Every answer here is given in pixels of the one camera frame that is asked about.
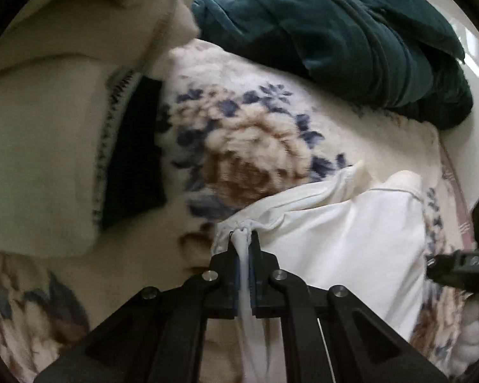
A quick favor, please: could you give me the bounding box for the teal velvet blanket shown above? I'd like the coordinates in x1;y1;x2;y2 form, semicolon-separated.
190;0;474;130

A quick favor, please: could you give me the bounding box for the cream pillow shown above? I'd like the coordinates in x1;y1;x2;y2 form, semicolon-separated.
0;0;208;258

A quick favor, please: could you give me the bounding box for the white bobble cloth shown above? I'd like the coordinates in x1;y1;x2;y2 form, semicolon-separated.
449;293;479;378

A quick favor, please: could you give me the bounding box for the white small garment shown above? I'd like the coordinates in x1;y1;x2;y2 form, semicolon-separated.
210;161;427;383

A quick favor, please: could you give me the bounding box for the black cloth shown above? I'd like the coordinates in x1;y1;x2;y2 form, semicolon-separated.
101;75;167;230

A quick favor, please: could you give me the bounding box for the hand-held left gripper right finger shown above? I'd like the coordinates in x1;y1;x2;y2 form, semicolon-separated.
249;231;450;383

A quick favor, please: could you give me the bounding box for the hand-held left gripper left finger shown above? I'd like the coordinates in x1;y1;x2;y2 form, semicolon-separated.
34;232;240;383

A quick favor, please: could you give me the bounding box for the floral fleece blanket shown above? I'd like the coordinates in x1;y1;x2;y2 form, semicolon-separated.
0;40;474;383

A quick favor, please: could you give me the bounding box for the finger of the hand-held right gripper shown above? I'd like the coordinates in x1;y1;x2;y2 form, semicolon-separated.
426;249;479;293

